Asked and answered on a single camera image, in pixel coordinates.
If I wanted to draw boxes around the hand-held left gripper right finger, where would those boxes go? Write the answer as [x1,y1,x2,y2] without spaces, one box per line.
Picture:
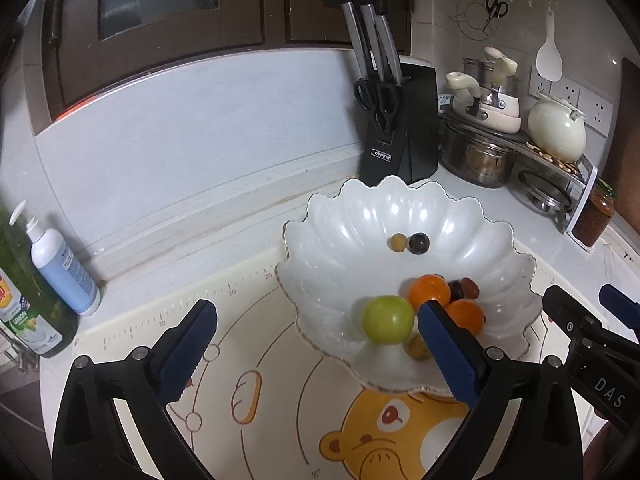
[417,300,585,480]

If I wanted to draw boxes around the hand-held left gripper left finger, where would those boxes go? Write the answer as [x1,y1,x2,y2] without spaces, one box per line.
[51,299,218,480]

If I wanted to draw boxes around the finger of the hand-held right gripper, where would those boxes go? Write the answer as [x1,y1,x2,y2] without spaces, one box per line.
[599,283,640,333]
[542,285,640,376]

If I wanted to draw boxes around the orange tangerine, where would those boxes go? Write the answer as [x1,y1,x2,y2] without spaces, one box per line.
[407,274,452,313]
[444,300,486,336]

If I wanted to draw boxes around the white scalloped bowl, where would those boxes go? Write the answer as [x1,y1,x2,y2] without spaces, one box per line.
[275,176,543,395]

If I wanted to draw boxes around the glass jar of sauce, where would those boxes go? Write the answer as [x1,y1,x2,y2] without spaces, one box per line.
[571,178,616,248]

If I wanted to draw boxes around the white kitchen shelf rack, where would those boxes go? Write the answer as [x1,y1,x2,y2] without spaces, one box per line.
[439,110,599,235]

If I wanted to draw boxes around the steel pot lid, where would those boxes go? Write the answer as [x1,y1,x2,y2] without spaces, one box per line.
[517,169,573,211]

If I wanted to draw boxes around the bear print silicone mat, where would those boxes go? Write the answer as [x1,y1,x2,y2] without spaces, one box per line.
[74,252,591,480]

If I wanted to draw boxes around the wooden cutting board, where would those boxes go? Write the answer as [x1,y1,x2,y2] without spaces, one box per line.
[607,57,640,221]

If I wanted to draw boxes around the wooden bead trivet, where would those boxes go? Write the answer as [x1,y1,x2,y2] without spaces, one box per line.
[525,141,583,175]

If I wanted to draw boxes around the white blue pump bottle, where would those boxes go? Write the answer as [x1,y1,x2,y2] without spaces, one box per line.
[9,200,102,317]

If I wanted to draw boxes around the green dish soap bottle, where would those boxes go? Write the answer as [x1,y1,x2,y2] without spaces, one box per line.
[0,205,78,359]

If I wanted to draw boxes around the steel faucet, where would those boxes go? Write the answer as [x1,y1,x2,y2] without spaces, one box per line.
[0,327,41,376]

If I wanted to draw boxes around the steel stockpot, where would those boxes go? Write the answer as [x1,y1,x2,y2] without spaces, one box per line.
[439,120,521,190]

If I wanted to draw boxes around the cream ceramic pot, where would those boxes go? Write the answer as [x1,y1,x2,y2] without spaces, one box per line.
[527,91,587,161]

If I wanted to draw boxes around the black knife block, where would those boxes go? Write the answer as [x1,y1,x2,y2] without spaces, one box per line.
[359,62,441,186]

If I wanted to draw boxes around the white rice paddle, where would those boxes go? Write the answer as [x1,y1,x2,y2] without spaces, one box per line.
[536,7,563,82]

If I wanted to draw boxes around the black kitchen scissors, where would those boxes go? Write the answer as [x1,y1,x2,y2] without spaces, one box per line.
[353,77,405,133]

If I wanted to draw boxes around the small hanging scissors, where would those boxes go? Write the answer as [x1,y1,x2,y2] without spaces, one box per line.
[481,0,509,33]

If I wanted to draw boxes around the white wall socket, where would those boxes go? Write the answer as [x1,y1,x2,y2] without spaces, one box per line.
[579,85,614,137]
[556,76,582,111]
[529,66,557,100]

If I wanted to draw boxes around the round wire trivet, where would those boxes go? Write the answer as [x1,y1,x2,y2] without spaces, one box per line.
[452,0,501,41]

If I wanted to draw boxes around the dark brown window frame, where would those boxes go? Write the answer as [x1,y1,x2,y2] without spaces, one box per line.
[32,0,416,136]

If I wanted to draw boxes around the steel handle knife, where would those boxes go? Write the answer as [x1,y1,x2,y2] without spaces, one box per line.
[375,14,405,83]
[341,2,381,81]
[360,4,393,81]

